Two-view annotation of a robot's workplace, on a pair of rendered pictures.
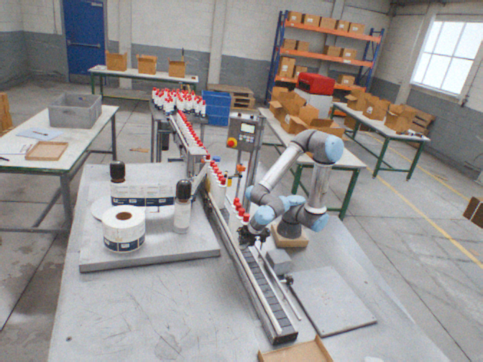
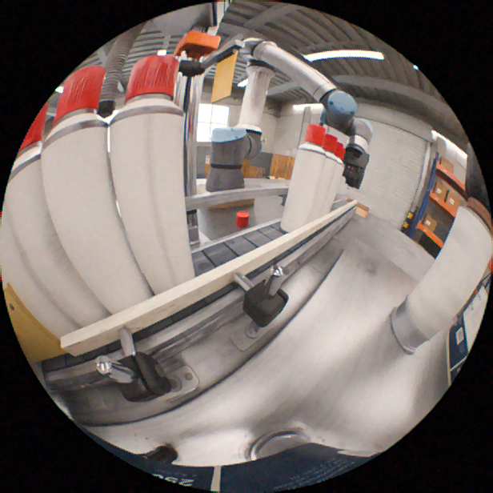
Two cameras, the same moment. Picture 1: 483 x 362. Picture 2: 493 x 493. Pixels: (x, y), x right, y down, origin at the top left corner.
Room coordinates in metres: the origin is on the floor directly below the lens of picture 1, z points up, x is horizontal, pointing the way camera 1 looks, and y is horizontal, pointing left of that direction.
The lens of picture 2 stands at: (1.64, 0.22, 1.01)
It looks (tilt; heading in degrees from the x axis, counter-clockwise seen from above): 36 degrees down; 247
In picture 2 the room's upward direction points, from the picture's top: 8 degrees clockwise
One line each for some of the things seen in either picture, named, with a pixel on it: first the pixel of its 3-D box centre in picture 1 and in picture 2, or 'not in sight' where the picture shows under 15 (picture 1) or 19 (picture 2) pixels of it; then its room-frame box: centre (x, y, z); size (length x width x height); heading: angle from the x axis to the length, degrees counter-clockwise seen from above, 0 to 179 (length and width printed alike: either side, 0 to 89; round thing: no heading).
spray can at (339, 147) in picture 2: (238, 225); (326, 183); (1.36, -0.03, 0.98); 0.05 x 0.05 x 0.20
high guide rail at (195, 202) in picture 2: (249, 235); (316, 188); (1.33, -0.09, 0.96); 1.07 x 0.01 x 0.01; 24
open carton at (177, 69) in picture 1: (178, 67); not in sight; (6.96, 1.75, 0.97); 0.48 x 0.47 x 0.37; 15
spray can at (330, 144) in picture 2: (236, 220); (318, 183); (1.41, -0.01, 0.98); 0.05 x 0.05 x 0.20
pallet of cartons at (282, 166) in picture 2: not in sight; (292, 176); (-1.04, -3.46, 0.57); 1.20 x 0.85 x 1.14; 15
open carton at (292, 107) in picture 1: (295, 116); not in sight; (4.11, -0.57, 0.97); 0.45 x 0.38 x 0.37; 105
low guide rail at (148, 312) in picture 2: (235, 244); (333, 214); (1.30, -0.02, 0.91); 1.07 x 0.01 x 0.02; 24
